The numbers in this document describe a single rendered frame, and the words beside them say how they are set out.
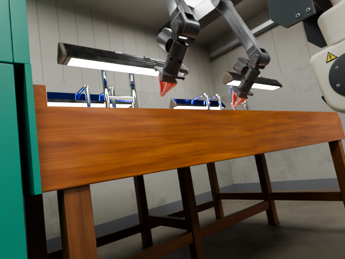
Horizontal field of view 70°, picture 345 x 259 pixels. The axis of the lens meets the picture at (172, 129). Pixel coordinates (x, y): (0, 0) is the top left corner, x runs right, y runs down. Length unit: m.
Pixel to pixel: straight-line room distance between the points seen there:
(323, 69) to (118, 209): 2.50
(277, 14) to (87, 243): 0.72
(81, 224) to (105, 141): 0.20
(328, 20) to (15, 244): 0.79
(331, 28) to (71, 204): 0.71
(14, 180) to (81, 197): 0.15
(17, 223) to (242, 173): 3.84
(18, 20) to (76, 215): 0.43
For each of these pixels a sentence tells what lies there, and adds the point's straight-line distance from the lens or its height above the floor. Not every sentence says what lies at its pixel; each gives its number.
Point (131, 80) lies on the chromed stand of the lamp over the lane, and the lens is 1.31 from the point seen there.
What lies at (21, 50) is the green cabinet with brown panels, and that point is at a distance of 0.60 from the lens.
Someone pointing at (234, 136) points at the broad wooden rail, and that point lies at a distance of 0.95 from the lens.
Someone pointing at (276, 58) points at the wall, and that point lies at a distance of 3.95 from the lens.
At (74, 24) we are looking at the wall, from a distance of 3.24.
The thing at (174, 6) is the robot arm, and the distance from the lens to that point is 0.88.
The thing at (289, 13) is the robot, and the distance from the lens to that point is 0.74.
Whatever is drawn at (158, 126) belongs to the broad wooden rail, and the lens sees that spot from 0.72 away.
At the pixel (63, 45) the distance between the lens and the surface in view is 1.05.
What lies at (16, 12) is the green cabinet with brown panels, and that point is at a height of 0.95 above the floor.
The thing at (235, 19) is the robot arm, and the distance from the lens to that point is 1.26.
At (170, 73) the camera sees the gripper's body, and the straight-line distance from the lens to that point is 0.87.
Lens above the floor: 0.59
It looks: 8 degrees up
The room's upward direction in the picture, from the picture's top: 9 degrees counter-clockwise
